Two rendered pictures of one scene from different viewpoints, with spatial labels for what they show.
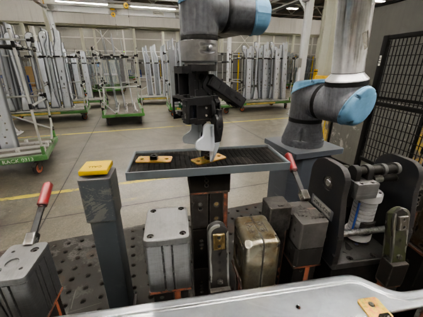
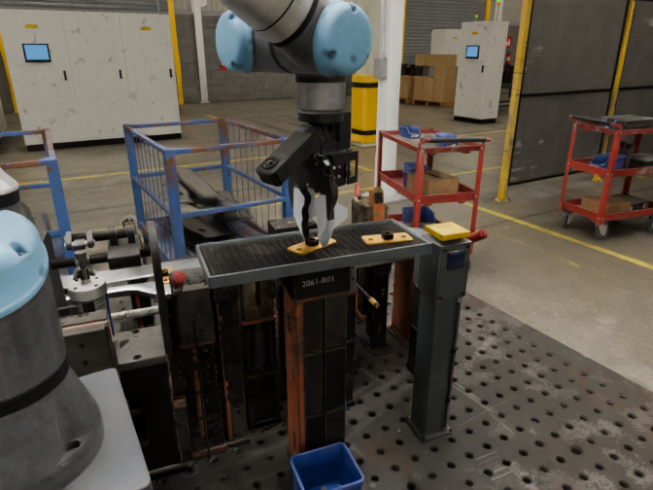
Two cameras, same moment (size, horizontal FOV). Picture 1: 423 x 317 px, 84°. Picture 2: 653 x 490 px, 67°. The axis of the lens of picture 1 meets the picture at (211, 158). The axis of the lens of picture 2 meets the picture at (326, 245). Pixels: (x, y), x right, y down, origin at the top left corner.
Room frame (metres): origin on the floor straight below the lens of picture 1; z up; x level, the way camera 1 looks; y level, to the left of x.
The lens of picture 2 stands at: (1.29, -0.13, 1.46)
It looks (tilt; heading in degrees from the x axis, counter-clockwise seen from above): 22 degrees down; 168
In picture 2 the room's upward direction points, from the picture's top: straight up
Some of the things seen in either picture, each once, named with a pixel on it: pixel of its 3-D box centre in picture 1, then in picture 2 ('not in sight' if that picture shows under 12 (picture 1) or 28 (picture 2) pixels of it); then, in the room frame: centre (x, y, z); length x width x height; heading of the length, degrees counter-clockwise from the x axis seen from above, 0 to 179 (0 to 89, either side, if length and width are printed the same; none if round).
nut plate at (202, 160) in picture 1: (208, 157); (312, 242); (0.54, 0.01, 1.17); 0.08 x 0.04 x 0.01; 124
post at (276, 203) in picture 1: (269, 270); (229, 358); (0.45, -0.14, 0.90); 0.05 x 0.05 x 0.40; 9
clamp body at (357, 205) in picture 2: not in sight; (366, 258); (-0.03, 0.28, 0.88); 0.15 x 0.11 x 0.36; 9
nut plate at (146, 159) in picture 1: (153, 157); (387, 235); (0.54, 0.14, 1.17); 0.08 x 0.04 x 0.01; 91
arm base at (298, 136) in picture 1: (303, 129); (8, 411); (0.86, -0.34, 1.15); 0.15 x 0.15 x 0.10
